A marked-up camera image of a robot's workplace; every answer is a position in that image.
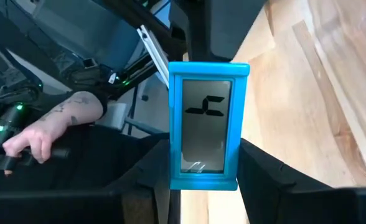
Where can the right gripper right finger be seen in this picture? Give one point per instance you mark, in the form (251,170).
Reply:
(264,186)

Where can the teal digital clock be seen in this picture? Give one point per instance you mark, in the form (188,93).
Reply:
(206,124)

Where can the person's hand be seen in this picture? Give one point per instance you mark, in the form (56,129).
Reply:
(33,141)

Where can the silver aluminium extrusion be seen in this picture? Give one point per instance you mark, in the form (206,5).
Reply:
(155,53)

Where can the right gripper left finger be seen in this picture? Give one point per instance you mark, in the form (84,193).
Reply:
(152,180)

